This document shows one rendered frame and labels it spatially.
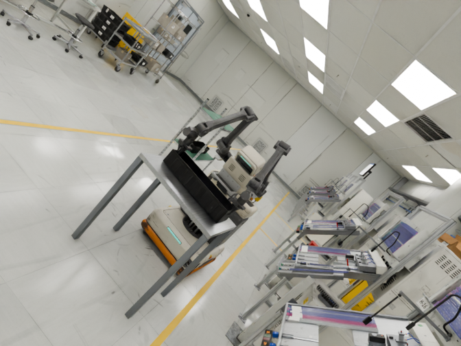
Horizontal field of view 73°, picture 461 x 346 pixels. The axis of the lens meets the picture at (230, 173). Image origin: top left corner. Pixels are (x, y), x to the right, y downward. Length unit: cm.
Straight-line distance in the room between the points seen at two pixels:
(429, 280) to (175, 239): 209
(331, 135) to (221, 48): 529
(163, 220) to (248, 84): 985
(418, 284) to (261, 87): 996
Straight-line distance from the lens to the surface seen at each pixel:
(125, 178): 214
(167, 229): 277
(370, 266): 301
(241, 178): 253
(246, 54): 1252
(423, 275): 306
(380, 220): 434
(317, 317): 212
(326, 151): 1161
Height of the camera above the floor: 153
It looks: 13 degrees down
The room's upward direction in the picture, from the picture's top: 44 degrees clockwise
